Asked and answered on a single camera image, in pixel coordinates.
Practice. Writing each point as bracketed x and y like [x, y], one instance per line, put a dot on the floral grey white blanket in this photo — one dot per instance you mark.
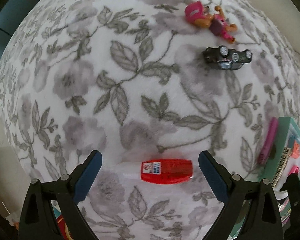
[128, 78]

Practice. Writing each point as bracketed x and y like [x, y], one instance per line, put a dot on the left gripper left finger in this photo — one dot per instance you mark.
[44, 202]

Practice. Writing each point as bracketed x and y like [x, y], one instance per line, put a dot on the black toy car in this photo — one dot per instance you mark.
[223, 58]

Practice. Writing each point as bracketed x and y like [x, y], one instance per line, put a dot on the red printed packet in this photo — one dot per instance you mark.
[63, 228]

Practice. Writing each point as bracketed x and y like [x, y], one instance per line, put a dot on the red glue bottle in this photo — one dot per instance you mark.
[158, 171]

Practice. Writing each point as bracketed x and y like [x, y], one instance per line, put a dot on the pink puppy figurine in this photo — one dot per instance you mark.
[199, 16]

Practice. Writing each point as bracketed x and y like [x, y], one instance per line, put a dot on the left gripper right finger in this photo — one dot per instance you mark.
[262, 220]

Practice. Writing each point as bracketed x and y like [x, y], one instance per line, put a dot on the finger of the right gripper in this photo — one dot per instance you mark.
[292, 186]

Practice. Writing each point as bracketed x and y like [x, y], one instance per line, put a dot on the teal rimmed white tray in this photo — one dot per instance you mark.
[280, 154]

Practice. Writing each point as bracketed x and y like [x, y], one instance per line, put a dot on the magenta comb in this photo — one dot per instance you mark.
[268, 144]

